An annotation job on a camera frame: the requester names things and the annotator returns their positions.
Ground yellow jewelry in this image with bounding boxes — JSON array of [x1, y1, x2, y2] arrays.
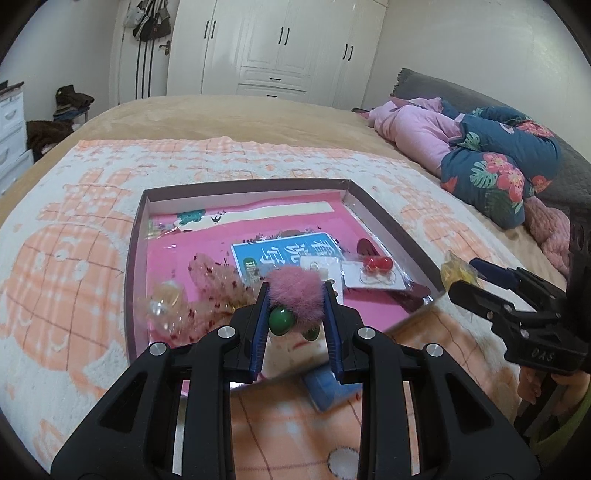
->
[[440, 251, 480, 291]]

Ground dark red curved hair clip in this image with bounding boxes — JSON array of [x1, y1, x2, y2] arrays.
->
[[356, 238, 431, 313]]

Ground blue plastic box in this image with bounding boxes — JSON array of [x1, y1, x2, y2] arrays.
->
[[301, 364, 363, 412]]

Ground red cherry earrings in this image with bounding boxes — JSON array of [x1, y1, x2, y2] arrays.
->
[[342, 255, 407, 291]]

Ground dotted tulle bow hair clip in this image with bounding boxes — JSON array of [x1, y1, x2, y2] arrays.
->
[[168, 254, 262, 345]]

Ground pink fluffy pompom hair tie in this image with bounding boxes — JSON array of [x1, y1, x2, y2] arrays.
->
[[266, 266, 326, 342]]

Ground clear bag with beads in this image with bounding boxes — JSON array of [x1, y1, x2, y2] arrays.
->
[[134, 280, 189, 339]]

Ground cream claw hair clip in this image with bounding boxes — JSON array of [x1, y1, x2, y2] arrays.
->
[[260, 329, 329, 380]]

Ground pink knitted blanket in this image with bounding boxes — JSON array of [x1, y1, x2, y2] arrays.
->
[[524, 196, 570, 277]]

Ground grey headboard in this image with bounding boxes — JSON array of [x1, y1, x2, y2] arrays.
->
[[393, 68, 590, 227]]

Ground floral blue quilt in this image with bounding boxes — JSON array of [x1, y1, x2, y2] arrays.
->
[[441, 106, 562, 230]]

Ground pink folded blanket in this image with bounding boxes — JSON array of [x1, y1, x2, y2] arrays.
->
[[367, 97, 463, 178]]

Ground brown box with pink lining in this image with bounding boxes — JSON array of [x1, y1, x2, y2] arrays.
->
[[124, 179, 445, 360]]

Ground white and orange plush blanket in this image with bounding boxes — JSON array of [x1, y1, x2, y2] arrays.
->
[[1, 137, 520, 479]]

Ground tan bed cover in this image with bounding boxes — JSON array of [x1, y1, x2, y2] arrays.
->
[[0, 94, 569, 278]]

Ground white wardrobe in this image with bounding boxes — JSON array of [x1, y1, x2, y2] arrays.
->
[[166, 0, 388, 110]]

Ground white drawer cabinet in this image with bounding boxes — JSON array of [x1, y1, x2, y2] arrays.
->
[[0, 82, 34, 196]]

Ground pile of dark clothes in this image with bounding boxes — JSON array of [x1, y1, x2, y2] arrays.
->
[[26, 84, 95, 162]]

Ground white door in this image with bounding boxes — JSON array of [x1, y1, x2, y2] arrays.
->
[[109, 1, 172, 107]]

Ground bags hanging on door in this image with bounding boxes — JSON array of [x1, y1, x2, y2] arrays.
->
[[123, 0, 172, 42]]

